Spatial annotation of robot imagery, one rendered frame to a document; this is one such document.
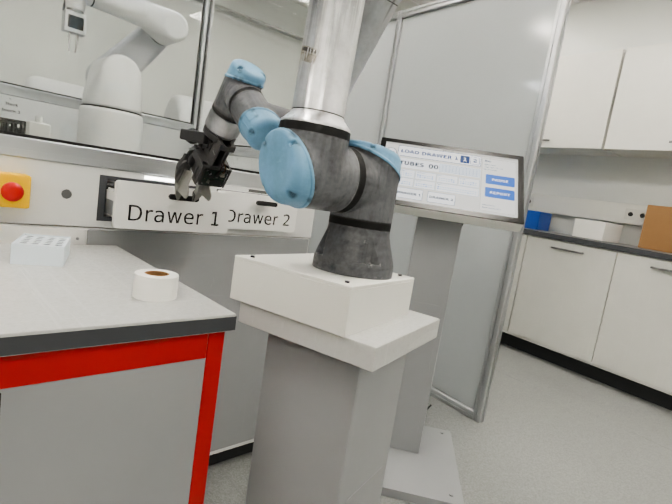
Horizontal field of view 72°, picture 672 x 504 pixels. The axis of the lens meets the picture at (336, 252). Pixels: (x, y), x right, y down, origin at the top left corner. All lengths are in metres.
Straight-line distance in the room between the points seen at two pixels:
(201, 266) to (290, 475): 0.71
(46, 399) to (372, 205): 0.55
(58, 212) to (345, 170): 0.75
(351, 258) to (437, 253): 0.94
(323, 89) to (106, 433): 0.59
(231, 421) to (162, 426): 0.89
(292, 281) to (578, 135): 3.44
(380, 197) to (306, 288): 0.21
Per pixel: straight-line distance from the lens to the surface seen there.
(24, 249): 1.02
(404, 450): 1.95
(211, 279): 1.45
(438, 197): 1.63
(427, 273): 1.72
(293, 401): 0.88
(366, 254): 0.82
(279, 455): 0.94
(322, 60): 0.76
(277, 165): 0.73
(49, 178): 1.26
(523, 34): 2.47
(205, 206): 1.25
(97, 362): 0.73
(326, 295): 0.74
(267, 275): 0.81
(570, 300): 3.54
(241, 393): 1.66
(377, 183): 0.81
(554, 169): 4.47
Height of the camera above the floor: 0.99
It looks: 8 degrees down
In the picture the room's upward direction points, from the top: 9 degrees clockwise
